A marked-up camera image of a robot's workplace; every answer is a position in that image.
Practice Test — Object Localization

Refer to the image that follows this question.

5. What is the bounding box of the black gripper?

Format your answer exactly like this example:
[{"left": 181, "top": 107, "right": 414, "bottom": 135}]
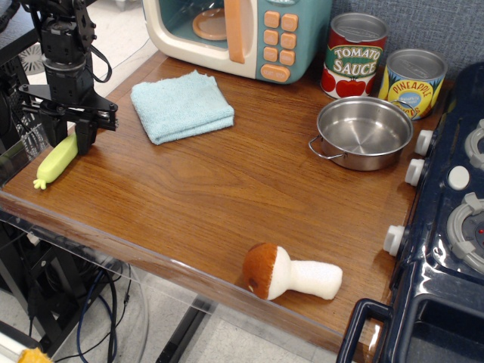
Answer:
[{"left": 20, "top": 60, "right": 118, "bottom": 155}]

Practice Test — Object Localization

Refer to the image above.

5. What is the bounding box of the green handled metal spoon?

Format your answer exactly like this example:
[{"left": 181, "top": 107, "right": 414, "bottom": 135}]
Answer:
[{"left": 33, "top": 133, "right": 79, "bottom": 190}]

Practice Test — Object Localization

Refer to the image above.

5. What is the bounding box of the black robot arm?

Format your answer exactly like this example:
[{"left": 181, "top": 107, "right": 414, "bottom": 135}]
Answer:
[{"left": 20, "top": 1, "right": 118, "bottom": 155}]

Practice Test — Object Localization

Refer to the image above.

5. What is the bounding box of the light blue folded cloth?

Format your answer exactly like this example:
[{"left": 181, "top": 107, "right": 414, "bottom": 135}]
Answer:
[{"left": 131, "top": 70, "right": 234, "bottom": 145}]

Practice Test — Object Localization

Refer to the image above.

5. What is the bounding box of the clear acrylic table guard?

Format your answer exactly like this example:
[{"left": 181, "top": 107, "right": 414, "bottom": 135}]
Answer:
[{"left": 0, "top": 22, "right": 341, "bottom": 356}]

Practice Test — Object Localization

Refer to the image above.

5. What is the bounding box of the yellow object bottom left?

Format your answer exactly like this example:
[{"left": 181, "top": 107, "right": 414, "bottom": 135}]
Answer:
[{"left": 17, "top": 348, "right": 52, "bottom": 363}]

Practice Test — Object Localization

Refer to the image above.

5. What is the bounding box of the toy microwave teal cream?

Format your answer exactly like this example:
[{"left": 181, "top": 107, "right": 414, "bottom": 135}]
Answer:
[{"left": 143, "top": 1, "right": 332, "bottom": 84}]

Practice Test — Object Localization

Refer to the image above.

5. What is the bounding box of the plush brown white mushroom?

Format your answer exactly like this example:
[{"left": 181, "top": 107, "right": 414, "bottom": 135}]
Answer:
[{"left": 242, "top": 243, "right": 343, "bottom": 300}]

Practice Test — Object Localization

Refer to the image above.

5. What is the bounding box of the small steel pot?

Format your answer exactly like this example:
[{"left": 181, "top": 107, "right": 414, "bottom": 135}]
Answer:
[{"left": 308, "top": 96, "right": 414, "bottom": 172}]

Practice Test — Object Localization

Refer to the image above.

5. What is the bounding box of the tomato sauce can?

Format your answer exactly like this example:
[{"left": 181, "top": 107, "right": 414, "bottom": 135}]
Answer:
[{"left": 321, "top": 12, "right": 389, "bottom": 98}]

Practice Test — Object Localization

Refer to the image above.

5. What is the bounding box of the white stove knob lower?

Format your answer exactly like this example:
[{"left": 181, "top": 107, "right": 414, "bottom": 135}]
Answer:
[{"left": 383, "top": 225, "right": 405, "bottom": 256}]

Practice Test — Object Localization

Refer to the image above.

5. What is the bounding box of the white stove knob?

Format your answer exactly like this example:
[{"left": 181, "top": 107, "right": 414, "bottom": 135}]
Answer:
[
  {"left": 383, "top": 225, "right": 405, "bottom": 256},
  {"left": 414, "top": 130, "right": 433, "bottom": 157},
  {"left": 405, "top": 159, "right": 425, "bottom": 187}
]

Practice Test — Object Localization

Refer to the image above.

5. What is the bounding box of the pineapple slices can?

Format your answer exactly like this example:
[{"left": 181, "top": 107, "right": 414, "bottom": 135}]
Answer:
[{"left": 378, "top": 48, "right": 448, "bottom": 120}]

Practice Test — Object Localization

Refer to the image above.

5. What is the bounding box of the white stove knob middle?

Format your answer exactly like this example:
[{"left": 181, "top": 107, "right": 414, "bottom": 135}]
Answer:
[{"left": 405, "top": 159, "right": 425, "bottom": 187}]

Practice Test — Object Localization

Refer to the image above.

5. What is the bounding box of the white stove knob upper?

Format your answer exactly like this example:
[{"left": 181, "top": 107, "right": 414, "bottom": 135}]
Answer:
[{"left": 414, "top": 130, "right": 433, "bottom": 157}]

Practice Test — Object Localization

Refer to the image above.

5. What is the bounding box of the dark blue toy stove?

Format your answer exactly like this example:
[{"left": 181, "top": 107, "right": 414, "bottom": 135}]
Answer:
[{"left": 337, "top": 63, "right": 483, "bottom": 362}]

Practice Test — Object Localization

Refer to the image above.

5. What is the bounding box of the blue cable under table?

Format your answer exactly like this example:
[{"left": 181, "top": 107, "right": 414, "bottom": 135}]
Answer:
[{"left": 76, "top": 270, "right": 118, "bottom": 363}]

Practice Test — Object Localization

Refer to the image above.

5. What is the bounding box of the black cable under table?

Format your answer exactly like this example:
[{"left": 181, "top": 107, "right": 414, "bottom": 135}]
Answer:
[{"left": 54, "top": 264, "right": 133, "bottom": 363}]

